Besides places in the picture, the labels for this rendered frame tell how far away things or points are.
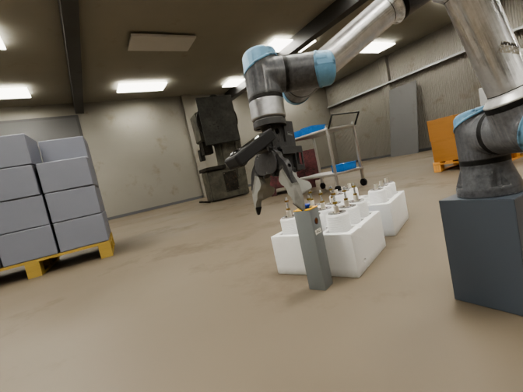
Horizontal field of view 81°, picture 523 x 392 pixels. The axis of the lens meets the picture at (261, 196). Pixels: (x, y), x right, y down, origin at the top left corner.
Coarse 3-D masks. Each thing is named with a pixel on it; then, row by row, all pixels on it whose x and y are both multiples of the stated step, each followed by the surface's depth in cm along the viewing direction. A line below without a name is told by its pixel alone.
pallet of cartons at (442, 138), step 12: (432, 120) 379; (444, 120) 366; (432, 132) 382; (444, 132) 370; (432, 144) 386; (444, 144) 373; (444, 156) 376; (456, 156) 364; (516, 156) 354; (444, 168) 394
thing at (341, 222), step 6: (330, 216) 125; (336, 216) 124; (342, 216) 123; (348, 216) 125; (330, 222) 126; (336, 222) 124; (342, 222) 124; (348, 222) 124; (330, 228) 126; (336, 228) 124; (342, 228) 124; (348, 228) 124
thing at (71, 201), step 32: (0, 160) 252; (32, 160) 263; (64, 160) 271; (0, 192) 252; (32, 192) 260; (64, 192) 271; (96, 192) 282; (0, 224) 252; (32, 224) 261; (64, 224) 270; (96, 224) 281; (0, 256) 251; (32, 256) 260
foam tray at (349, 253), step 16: (368, 224) 134; (272, 240) 141; (288, 240) 136; (336, 240) 122; (352, 240) 118; (368, 240) 132; (384, 240) 149; (288, 256) 138; (336, 256) 123; (352, 256) 119; (368, 256) 129; (288, 272) 140; (304, 272) 134; (336, 272) 125; (352, 272) 121
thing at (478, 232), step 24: (456, 216) 84; (480, 216) 79; (504, 216) 74; (456, 240) 86; (480, 240) 80; (504, 240) 76; (456, 264) 87; (480, 264) 82; (504, 264) 77; (456, 288) 89; (480, 288) 83; (504, 288) 78
